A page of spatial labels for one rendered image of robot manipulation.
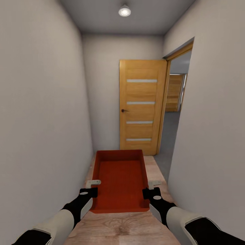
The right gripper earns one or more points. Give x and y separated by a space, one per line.
147 192

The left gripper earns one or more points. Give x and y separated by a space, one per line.
94 191

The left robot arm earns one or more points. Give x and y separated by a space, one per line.
56 229

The garage door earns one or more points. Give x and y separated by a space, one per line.
173 92

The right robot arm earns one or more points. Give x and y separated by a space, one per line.
189 228

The storage box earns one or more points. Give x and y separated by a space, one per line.
123 177

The downlight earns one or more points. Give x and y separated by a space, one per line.
126 10

